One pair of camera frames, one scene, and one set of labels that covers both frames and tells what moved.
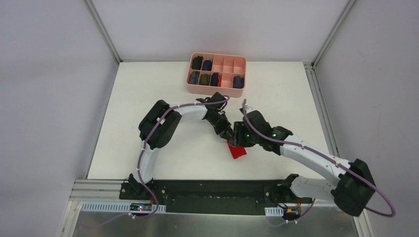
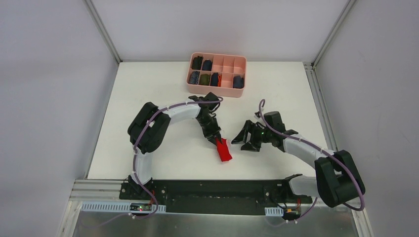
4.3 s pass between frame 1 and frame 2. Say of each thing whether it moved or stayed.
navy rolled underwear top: stayed
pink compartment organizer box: stayed
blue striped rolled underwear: stayed
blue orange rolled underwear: stayed
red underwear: moved
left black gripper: moved
